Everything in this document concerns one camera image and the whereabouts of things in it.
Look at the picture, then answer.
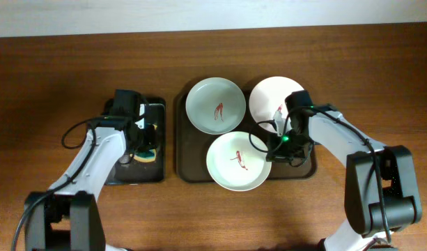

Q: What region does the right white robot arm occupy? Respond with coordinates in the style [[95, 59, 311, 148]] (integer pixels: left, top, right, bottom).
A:
[[266, 91, 423, 250]]

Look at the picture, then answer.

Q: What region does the black small water tray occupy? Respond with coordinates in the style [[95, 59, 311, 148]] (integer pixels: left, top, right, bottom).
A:
[[105, 97, 166, 185]]

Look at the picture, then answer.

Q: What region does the large brown serving tray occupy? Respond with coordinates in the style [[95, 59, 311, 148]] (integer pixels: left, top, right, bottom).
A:
[[175, 92, 318, 183]]

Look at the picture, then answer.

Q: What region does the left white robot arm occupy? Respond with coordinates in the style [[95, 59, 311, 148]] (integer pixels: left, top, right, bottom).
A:
[[11, 116, 156, 250]]

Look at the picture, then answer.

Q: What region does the grey plate with red stain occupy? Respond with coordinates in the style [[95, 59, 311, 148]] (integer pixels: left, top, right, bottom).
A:
[[185, 77, 247, 135]]

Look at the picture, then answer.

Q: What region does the cream plate with red stain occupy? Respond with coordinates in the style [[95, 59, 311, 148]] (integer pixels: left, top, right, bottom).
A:
[[206, 131, 272, 192]]

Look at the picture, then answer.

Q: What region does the green yellow sponge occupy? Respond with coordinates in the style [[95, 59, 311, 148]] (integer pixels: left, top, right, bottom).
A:
[[134, 123, 159, 164]]

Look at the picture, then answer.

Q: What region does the pink plate with red stain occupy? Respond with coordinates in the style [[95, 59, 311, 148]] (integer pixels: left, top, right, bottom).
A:
[[249, 77, 304, 122]]

